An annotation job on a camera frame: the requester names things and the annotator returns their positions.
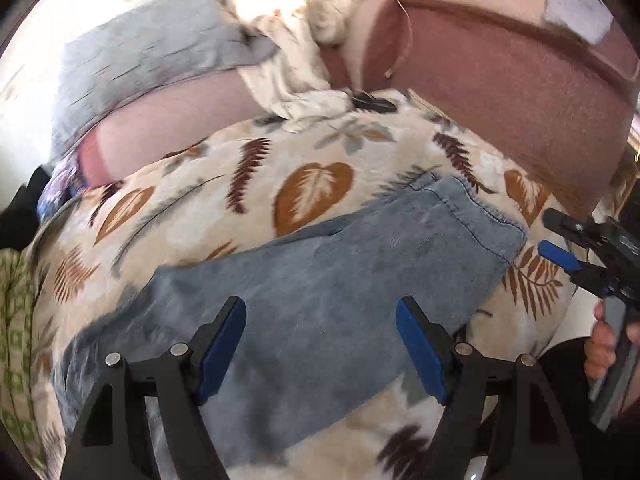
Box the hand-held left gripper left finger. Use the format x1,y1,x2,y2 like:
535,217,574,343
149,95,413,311
59,296,247,480

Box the black plastic clip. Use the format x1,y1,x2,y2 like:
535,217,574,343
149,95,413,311
347,91,399,115

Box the wooden furniture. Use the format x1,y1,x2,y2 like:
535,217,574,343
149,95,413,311
615,125,640,221

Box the person's right hand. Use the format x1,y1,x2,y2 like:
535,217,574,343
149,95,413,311
584,302,615,382

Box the grey quilted blanket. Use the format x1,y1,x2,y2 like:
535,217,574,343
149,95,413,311
50,0,281,161

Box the person's dark clothing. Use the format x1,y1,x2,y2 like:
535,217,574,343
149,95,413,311
537,337,640,480

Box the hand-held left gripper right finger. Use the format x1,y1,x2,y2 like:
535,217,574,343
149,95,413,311
395,296,583,480

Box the green patterned cloth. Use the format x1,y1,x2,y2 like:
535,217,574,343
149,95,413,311
0,247,51,461

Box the white printed sheet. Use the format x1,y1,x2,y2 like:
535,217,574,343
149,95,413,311
235,5,353,133

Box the blue denim pants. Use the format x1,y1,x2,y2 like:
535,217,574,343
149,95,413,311
55,174,530,453

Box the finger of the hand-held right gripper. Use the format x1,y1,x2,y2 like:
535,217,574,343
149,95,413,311
542,208,608,257
538,240,608,297

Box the light pink quilted cushion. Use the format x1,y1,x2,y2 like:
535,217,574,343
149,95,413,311
77,67,281,186

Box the thin white cable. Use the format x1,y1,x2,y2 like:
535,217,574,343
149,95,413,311
384,0,414,80

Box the white textured cloth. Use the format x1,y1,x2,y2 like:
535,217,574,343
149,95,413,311
305,0,370,46

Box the black cloth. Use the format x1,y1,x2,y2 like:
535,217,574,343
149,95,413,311
0,165,53,251

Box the shiny purple cloth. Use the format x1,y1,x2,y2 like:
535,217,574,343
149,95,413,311
39,152,96,216

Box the leaf print fleece blanket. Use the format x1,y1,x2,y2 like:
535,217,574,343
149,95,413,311
25,89,576,480

